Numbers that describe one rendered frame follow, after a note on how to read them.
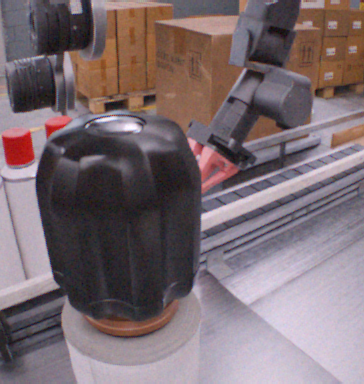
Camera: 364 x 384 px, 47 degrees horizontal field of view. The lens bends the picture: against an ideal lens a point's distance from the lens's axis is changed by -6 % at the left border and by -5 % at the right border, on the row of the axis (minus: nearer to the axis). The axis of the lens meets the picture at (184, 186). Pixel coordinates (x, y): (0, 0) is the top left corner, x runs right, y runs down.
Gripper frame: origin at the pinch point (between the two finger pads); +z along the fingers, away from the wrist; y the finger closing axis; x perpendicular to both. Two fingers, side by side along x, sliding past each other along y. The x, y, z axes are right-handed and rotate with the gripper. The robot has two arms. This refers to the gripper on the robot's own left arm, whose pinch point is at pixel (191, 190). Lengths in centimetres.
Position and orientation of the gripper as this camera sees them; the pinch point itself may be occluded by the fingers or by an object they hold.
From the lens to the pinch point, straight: 64.8
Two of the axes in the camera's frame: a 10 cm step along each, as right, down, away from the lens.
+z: -5.3, 8.5, 0.5
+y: 5.7, 4.0, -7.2
